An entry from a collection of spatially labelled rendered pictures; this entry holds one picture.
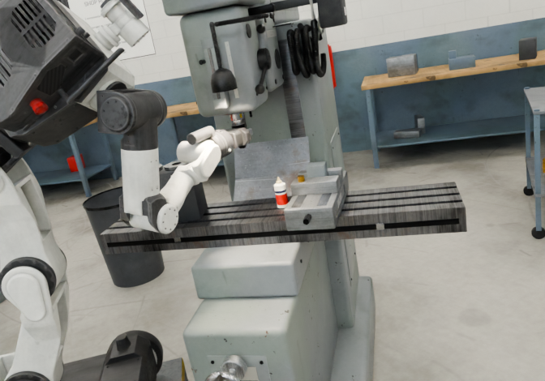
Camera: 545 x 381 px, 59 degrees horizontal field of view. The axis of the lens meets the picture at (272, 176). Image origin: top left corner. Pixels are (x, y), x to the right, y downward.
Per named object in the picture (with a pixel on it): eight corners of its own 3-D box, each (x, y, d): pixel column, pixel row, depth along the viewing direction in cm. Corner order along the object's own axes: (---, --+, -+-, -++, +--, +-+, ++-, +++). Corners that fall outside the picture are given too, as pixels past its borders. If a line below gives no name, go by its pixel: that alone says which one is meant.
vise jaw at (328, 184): (337, 192, 151) (336, 181, 150) (292, 196, 155) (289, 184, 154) (340, 186, 156) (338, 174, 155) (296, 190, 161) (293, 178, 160)
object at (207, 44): (227, 108, 146) (212, 36, 140) (214, 109, 147) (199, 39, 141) (230, 105, 149) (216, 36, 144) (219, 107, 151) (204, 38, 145)
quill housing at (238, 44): (258, 111, 148) (238, 2, 139) (196, 120, 153) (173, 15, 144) (272, 100, 166) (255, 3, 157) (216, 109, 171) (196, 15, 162)
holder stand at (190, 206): (201, 220, 170) (188, 165, 164) (142, 227, 172) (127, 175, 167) (208, 207, 181) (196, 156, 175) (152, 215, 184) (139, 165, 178)
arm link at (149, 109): (137, 153, 111) (135, 94, 108) (105, 151, 114) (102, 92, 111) (165, 146, 122) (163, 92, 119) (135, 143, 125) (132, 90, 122)
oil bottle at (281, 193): (287, 207, 166) (282, 177, 163) (276, 208, 167) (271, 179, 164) (289, 203, 169) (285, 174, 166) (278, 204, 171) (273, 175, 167)
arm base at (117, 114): (123, 148, 110) (136, 103, 106) (79, 125, 113) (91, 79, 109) (160, 139, 124) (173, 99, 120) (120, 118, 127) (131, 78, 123)
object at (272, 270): (300, 297, 147) (293, 262, 144) (195, 300, 156) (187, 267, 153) (320, 229, 193) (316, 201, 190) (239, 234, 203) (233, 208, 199)
